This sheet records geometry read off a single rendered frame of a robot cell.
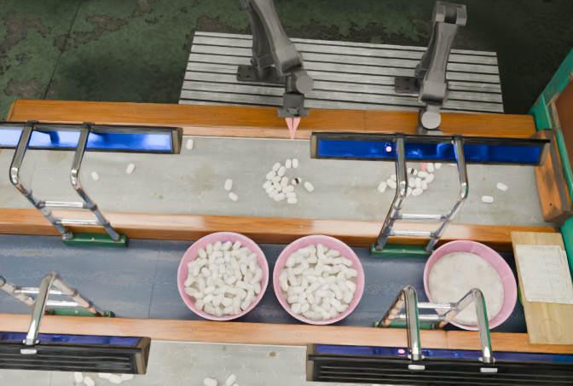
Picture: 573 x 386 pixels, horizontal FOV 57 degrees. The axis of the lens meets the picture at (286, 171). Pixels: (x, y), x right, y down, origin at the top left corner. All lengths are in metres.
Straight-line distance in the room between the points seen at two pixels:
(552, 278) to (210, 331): 0.99
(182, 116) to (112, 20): 1.55
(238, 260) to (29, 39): 2.15
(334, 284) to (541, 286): 0.59
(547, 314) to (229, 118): 1.15
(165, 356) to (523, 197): 1.20
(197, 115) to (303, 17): 1.49
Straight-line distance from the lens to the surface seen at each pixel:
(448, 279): 1.69
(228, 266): 1.64
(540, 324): 1.70
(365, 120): 1.85
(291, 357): 1.56
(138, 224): 1.71
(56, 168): 1.92
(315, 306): 1.60
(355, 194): 1.73
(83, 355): 1.28
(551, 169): 1.82
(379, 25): 3.21
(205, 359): 1.58
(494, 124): 1.96
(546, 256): 1.77
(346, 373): 1.22
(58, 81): 3.15
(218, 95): 2.03
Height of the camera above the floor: 2.28
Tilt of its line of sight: 61 degrees down
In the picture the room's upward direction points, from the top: straight up
